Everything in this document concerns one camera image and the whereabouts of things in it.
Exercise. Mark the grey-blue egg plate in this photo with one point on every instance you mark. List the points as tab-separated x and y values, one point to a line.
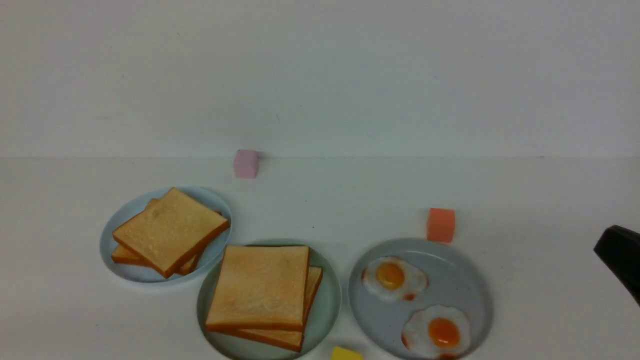
453	281

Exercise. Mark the pink foam cube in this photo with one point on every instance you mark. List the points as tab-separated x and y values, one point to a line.
246	164

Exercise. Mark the toast slice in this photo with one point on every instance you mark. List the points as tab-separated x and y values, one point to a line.
284	339
260	288
165	230
187	263

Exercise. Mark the back fried egg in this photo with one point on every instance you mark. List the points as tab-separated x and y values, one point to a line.
392	279

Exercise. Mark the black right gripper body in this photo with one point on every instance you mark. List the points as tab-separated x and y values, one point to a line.
619	249

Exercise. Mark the front fried egg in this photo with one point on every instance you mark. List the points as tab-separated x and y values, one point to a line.
437	332

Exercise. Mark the fried egg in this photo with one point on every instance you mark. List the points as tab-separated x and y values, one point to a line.
437	332
392	279

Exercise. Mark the orange foam cube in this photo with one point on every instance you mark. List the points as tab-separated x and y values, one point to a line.
441	225

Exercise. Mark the yellow foam cube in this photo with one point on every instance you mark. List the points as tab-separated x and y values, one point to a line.
342	353

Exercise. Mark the light blue bread plate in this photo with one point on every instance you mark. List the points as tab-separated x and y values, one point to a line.
144	276

